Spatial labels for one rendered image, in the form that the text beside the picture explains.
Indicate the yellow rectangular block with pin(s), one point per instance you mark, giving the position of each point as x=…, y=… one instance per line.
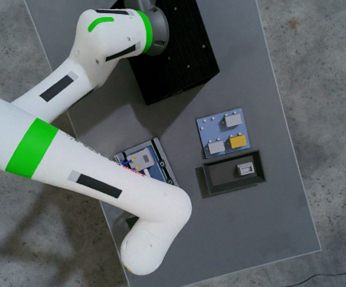
x=237, y=141

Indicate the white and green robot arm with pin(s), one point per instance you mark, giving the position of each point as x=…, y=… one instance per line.
x=32, y=148

